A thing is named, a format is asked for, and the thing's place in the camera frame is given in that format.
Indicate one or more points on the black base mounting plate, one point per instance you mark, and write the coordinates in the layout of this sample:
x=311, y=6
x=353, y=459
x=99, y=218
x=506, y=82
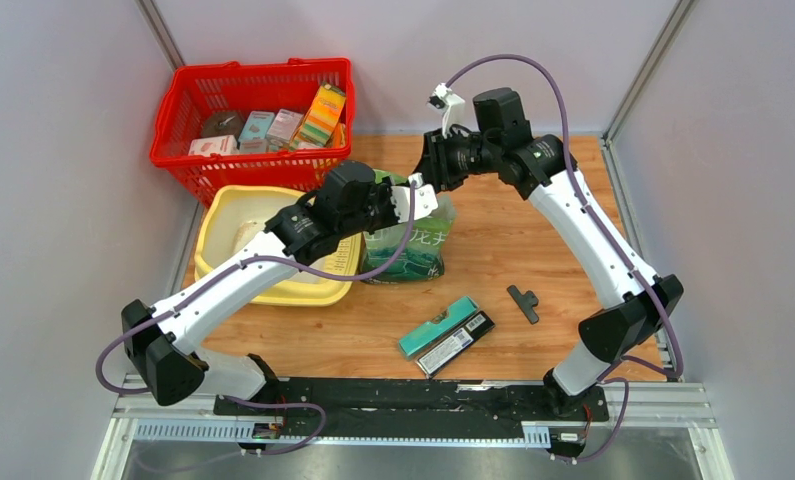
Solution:
x=413, y=409

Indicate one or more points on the yellow green sponge pack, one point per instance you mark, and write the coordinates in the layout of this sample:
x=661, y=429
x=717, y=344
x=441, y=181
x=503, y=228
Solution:
x=322, y=117

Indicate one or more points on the green cat litter bag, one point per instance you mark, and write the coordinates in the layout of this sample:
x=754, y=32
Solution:
x=422, y=258

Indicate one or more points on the red plastic shopping basket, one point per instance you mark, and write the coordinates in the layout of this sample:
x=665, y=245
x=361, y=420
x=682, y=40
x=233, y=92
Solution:
x=198, y=91

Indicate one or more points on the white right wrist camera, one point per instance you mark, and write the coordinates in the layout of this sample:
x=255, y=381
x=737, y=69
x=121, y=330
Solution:
x=449, y=106

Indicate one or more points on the black bag sealing clip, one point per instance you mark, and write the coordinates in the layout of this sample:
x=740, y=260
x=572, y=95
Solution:
x=527, y=301

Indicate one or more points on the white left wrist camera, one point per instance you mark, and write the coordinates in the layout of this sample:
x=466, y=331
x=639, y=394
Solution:
x=422, y=199

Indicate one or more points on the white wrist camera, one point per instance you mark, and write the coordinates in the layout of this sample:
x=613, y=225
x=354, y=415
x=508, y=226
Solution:
x=422, y=199
x=449, y=106

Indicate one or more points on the brown round lid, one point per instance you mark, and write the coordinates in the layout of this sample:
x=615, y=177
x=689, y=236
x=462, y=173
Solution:
x=222, y=123

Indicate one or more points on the black RAM stick package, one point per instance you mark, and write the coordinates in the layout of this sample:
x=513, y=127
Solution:
x=453, y=344

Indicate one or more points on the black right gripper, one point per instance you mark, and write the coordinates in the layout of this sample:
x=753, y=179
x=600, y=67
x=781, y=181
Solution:
x=435, y=163

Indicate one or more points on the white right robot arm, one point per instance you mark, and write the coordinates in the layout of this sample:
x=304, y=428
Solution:
x=635, y=300

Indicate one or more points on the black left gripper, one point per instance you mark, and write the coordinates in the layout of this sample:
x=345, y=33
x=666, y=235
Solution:
x=384, y=189

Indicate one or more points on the aluminium frame rail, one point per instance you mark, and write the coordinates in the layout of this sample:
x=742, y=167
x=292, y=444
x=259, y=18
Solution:
x=659, y=49

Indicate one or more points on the teal small box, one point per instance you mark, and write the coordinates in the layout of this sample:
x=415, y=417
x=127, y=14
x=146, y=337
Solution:
x=256, y=126

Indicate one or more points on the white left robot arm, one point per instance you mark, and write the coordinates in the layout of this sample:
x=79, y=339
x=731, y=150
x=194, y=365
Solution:
x=164, y=340

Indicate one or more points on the pink white small box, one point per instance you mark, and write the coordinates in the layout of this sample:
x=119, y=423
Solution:
x=283, y=127

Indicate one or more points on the white red small box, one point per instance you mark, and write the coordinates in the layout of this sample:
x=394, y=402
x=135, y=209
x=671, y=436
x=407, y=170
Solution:
x=224, y=145

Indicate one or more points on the teal spirit level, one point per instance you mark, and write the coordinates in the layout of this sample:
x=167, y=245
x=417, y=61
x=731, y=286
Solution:
x=419, y=339

